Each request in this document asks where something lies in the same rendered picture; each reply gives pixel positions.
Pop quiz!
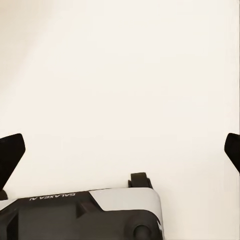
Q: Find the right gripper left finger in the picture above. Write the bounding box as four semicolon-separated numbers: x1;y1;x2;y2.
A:
0;133;26;193

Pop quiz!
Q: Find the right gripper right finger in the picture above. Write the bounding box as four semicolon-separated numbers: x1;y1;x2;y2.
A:
224;133;240;173

